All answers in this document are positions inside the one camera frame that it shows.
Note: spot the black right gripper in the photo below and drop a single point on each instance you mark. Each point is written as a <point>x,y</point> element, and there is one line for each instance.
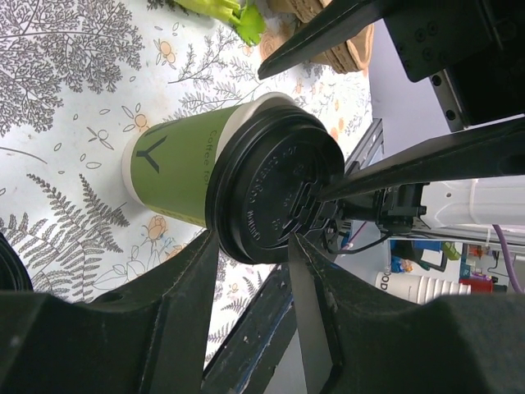
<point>472,52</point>

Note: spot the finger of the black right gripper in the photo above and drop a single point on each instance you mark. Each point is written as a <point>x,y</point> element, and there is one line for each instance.
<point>333,25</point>

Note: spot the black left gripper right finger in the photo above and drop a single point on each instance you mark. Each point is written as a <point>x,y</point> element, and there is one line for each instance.
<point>355,338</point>

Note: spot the green paper coffee cup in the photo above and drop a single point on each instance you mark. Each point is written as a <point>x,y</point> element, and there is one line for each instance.
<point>167,168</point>

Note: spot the black plastic cup lid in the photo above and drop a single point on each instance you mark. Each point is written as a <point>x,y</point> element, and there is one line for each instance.
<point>265,183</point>

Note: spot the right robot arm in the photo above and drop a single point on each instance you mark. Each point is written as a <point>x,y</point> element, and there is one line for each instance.
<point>483,201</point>

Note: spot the stack of white cups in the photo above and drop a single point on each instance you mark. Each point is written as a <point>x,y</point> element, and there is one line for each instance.
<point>419,289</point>

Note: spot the aluminium frame rail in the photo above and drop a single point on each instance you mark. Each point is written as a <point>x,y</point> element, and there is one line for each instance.
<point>369,150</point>

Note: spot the green onion bunch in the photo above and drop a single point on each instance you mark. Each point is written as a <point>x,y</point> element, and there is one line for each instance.
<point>246,19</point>

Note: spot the floral table mat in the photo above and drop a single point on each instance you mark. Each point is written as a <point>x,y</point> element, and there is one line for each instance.
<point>79,79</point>

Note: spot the brown pulp cup carrier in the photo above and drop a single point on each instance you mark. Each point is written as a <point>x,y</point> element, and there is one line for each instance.
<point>353,55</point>

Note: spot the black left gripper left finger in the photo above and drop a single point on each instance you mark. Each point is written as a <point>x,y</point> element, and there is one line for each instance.
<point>147,336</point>

